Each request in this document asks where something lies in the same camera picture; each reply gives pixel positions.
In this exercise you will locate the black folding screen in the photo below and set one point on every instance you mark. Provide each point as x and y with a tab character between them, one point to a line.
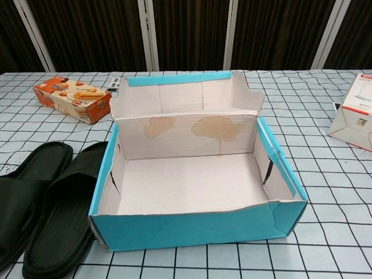
96	35

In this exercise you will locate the black rubber slipper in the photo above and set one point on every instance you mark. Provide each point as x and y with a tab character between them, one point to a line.
17	189
58	232

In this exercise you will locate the white flat strip box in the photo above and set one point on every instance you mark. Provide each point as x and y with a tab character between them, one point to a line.
113	85

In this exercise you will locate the small black-edged white card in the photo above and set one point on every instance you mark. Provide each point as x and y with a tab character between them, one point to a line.
337	107

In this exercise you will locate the orange biscuit box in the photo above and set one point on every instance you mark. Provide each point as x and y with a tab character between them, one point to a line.
72	98

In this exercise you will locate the white desk lamp box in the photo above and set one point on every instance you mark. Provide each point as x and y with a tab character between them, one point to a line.
354	116

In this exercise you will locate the light blue shoe box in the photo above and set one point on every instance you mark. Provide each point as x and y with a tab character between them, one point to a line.
189	229

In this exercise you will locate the blue checkered tablecloth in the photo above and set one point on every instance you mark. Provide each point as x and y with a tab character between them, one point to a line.
319	218

